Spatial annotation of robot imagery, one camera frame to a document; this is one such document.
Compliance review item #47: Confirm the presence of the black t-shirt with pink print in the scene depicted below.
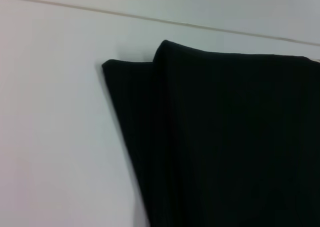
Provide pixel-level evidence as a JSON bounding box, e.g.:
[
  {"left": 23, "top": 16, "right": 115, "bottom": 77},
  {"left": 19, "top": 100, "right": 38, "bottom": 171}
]
[{"left": 101, "top": 39, "right": 320, "bottom": 227}]

